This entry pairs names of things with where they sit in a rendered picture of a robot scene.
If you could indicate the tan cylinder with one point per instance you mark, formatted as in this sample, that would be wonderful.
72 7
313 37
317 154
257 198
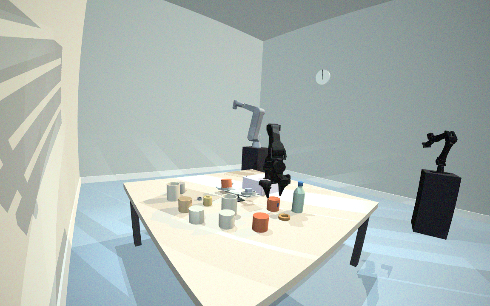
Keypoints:
184 203

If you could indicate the brown cylinder with orange top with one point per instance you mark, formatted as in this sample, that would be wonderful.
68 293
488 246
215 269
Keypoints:
260 222

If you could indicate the orange ring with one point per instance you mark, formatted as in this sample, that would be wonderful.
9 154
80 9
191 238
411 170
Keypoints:
284 217

